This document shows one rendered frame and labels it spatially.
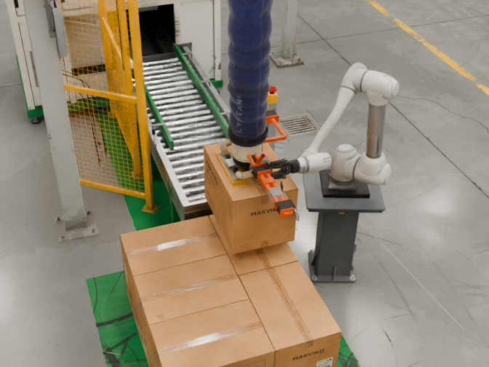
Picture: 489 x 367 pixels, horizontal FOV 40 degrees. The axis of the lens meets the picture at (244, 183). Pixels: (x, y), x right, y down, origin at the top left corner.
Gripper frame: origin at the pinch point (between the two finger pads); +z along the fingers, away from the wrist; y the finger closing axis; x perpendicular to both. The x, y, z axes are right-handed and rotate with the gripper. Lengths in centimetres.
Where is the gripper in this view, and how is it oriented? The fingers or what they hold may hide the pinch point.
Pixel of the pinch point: (263, 172)
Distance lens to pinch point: 379.0
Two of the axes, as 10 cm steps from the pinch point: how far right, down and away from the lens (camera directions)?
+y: -0.2, 8.0, 6.0
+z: -9.4, 1.9, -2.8
